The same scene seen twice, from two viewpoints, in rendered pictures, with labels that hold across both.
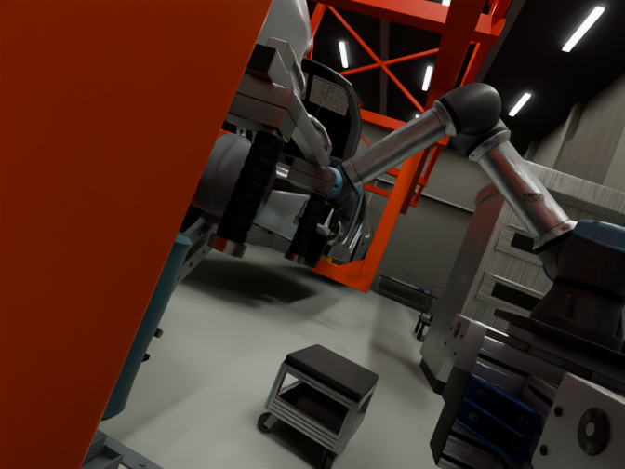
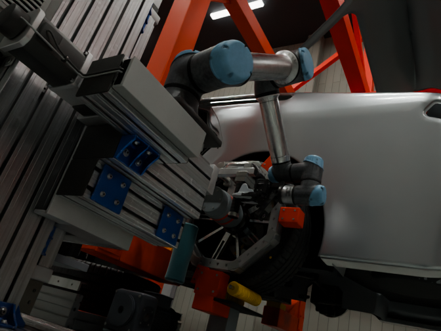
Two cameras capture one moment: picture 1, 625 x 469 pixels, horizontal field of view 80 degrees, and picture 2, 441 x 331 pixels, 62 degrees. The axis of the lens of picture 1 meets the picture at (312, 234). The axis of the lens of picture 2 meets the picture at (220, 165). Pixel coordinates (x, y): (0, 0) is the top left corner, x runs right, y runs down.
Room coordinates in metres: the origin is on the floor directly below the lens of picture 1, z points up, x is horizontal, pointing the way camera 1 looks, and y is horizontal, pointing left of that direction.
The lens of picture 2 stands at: (1.25, -1.33, 0.31)
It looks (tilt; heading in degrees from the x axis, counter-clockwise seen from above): 24 degrees up; 113
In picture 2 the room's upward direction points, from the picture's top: 15 degrees clockwise
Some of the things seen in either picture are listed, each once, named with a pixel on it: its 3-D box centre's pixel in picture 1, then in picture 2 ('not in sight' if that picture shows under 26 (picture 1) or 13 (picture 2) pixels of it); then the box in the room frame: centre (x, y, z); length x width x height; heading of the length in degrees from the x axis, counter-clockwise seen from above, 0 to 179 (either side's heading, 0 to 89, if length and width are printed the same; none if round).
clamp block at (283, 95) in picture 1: (259, 105); not in sight; (0.45, 0.12, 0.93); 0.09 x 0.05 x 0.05; 78
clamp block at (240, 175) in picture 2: (312, 177); (245, 180); (0.78, 0.05, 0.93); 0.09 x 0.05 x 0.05; 78
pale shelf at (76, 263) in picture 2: not in sight; (40, 257); (-0.01, -0.05, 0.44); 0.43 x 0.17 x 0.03; 168
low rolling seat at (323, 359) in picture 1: (321, 399); not in sight; (1.68, -0.31, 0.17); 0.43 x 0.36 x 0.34; 158
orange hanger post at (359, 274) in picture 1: (378, 182); not in sight; (4.27, -0.49, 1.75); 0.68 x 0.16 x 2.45; 78
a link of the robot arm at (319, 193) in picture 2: (331, 230); (309, 194); (1.07, -0.05, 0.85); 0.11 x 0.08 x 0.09; 168
